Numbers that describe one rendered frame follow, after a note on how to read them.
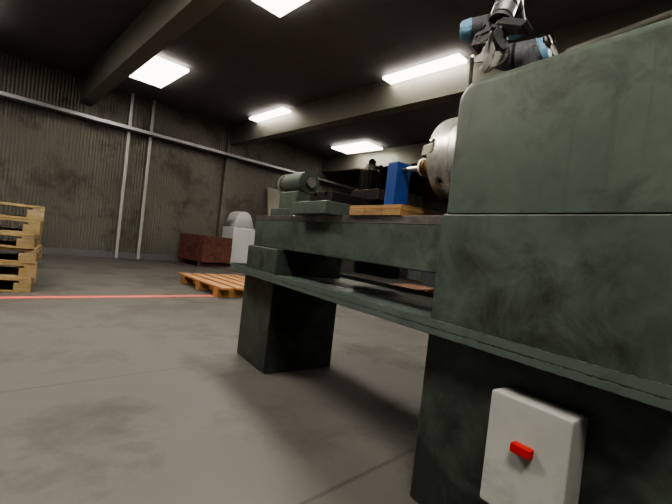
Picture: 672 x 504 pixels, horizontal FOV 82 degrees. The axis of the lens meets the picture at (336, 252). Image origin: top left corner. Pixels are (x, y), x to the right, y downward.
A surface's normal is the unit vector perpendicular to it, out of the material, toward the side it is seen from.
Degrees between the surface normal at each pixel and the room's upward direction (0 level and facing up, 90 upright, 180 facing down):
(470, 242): 90
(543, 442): 90
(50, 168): 90
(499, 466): 90
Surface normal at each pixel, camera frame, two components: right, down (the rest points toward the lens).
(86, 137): 0.69, 0.09
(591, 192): -0.81, -0.08
